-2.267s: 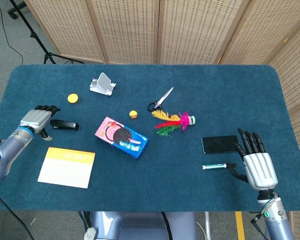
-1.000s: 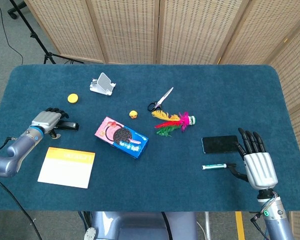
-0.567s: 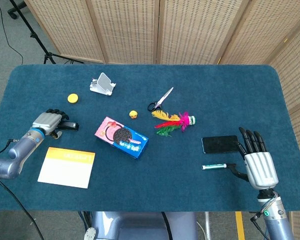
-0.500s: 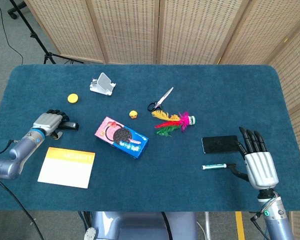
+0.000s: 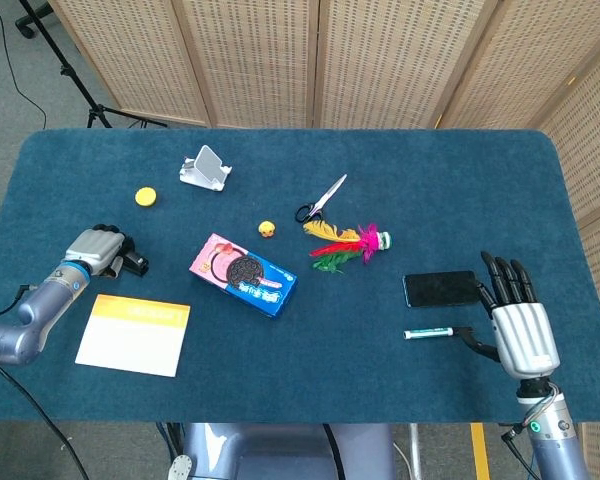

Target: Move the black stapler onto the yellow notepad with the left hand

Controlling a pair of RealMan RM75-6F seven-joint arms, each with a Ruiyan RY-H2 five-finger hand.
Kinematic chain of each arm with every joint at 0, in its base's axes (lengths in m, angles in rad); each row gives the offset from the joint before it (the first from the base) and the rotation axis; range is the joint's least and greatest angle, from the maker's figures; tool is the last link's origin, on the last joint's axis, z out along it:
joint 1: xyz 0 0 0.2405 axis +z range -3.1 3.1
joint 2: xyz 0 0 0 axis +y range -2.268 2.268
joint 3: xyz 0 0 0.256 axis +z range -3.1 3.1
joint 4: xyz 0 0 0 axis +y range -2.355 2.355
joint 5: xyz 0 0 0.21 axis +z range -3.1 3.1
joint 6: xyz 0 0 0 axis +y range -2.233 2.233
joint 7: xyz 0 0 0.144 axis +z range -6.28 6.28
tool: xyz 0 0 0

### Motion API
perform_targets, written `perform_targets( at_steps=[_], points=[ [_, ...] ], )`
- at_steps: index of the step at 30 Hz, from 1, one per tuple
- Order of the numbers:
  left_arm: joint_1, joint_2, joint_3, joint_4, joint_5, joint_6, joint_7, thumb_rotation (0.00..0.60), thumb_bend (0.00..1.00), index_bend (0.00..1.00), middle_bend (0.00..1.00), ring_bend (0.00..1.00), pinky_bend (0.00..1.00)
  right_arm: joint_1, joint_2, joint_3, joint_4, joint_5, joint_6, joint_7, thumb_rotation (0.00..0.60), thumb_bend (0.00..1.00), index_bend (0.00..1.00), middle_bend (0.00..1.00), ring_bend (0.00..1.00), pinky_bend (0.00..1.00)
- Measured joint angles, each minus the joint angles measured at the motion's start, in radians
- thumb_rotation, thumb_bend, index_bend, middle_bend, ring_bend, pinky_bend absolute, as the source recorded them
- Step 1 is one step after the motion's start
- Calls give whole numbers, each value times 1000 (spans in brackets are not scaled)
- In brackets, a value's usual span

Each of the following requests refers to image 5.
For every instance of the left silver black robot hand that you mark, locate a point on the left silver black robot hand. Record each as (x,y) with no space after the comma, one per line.
(92,245)

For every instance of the green and white marker pen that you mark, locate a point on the green and white marker pen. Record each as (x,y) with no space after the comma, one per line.
(427,332)

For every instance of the silver-blue robot torso base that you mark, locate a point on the silver-blue robot torso base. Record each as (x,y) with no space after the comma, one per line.
(280,452)

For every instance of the colourful feather shuttlecock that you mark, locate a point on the colourful feather shuttlecock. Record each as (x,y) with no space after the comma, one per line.
(367,242)

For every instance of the blue table cloth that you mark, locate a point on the blue table cloth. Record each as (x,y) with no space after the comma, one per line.
(330,360)

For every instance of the wicker folding screen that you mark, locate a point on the wicker folding screen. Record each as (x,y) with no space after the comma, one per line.
(260,60)

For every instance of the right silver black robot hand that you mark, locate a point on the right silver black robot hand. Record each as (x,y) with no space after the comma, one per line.
(522,335)

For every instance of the yellow duck toy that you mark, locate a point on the yellow duck toy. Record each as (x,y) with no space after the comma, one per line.
(266,229)

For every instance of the metal table leg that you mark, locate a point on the metal table leg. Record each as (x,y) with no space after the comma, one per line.
(416,450)

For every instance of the yellow white notepad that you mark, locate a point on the yellow white notepad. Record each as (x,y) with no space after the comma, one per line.
(130,340)

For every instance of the blue Oreo cookie box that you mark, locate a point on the blue Oreo cookie box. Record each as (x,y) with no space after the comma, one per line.
(245,275)

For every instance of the black tripod stand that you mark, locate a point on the black tripod stand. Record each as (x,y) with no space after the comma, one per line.
(62,65)

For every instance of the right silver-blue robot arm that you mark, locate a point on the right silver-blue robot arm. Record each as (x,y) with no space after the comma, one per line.
(552,440)

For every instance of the white folding phone stand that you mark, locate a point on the white folding phone stand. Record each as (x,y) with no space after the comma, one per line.
(207,165)

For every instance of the black smartphone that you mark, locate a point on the black smartphone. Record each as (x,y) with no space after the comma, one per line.
(440,289)

